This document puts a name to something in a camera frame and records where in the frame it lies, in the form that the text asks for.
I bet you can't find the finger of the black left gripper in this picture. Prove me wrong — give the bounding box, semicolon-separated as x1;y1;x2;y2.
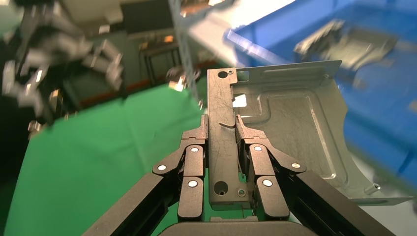
1;59;47;118
81;39;125;92

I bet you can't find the black equipment cabinet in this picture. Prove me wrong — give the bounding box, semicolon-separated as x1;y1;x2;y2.
0;42;36;185

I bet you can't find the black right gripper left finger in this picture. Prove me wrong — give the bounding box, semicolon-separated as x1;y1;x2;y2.
81;115;209;236

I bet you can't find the blue plastic bin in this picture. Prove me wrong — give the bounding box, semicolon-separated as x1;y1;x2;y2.
226;0;417;190

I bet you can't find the sheet metal bracket part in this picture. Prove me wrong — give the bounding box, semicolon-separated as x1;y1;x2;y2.
207;60;415;211
293;19;399;71

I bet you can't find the black metal stand table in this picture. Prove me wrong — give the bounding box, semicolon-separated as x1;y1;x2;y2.
139;41;183;86

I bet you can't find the black round stool seat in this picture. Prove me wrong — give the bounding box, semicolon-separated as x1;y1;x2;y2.
165;66;201;81

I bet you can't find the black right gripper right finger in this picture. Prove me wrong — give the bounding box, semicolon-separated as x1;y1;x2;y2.
235;114;396;236

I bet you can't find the green table cloth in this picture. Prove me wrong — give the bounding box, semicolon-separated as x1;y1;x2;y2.
3;75;258;236

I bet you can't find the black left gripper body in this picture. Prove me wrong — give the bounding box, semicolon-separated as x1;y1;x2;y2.
16;0;95;66

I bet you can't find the silver binder clip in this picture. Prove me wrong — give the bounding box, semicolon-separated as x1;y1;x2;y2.
28;119;45;136
168;75;188;93

